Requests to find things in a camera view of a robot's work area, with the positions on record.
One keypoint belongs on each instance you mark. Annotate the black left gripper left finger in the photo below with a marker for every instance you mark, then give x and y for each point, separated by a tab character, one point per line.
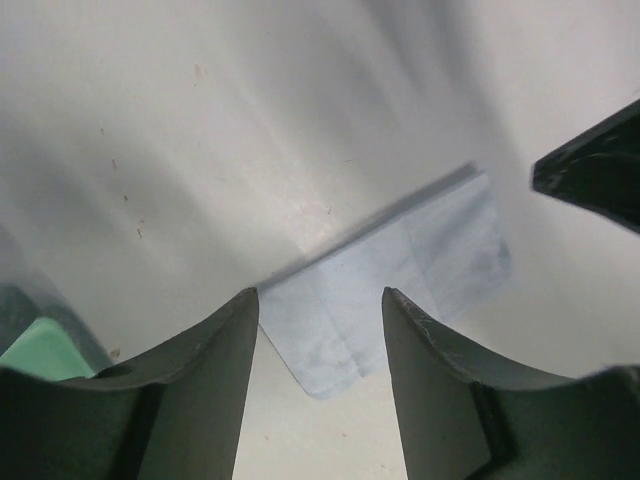
172	412

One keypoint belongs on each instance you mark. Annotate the dark green glasses case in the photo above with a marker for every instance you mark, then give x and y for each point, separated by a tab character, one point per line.
50	343

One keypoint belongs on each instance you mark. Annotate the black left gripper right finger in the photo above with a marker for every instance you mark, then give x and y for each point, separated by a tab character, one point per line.
466	412

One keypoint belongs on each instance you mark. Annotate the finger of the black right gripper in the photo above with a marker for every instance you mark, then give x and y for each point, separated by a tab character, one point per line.
598	170

